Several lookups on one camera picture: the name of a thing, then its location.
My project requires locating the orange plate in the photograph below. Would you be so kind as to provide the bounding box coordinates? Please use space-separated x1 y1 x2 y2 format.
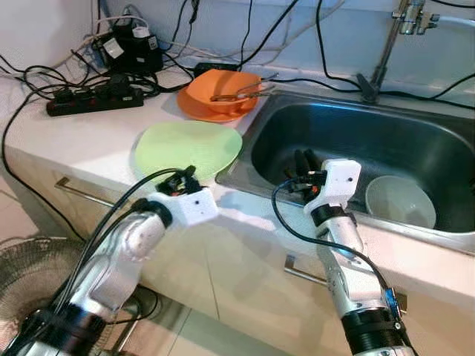
176 93 257 124

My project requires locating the white ceramic bowl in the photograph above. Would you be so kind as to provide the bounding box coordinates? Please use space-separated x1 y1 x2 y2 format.
364 175 438 230

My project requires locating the black power strip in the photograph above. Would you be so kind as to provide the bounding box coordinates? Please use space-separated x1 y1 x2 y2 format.
46 80 146 117

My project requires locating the green plate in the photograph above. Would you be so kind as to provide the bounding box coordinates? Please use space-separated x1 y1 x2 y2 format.
133 120 244 183

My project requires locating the black wall cable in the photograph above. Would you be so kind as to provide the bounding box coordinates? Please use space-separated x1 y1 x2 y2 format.
235 0 301 69
315 0 364 90

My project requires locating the stainless steel sink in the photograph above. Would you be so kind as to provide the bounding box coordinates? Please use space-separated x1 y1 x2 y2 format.
215 90 475 257

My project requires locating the orange bowl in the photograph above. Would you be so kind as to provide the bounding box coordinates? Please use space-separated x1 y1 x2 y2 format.
185 69 263 113

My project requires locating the chrome faucet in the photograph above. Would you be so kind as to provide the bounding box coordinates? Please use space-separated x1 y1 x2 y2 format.
355 0 439 104

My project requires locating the silver cabinet handle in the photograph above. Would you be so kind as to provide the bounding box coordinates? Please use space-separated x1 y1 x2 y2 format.
53 177 134 212
284 254 407 312

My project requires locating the mesh floor fan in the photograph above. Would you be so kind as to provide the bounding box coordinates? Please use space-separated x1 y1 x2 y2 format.
0 236 160 356

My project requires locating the white hose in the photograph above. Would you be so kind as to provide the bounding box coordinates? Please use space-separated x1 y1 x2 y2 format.
429 15 475 29

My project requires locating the black power adapter block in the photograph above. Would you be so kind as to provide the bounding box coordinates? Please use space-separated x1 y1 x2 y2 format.
99 24 165 76

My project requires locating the metal utensil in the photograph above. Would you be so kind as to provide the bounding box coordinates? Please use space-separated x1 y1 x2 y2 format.
210 83 277 103
236 71 281 96

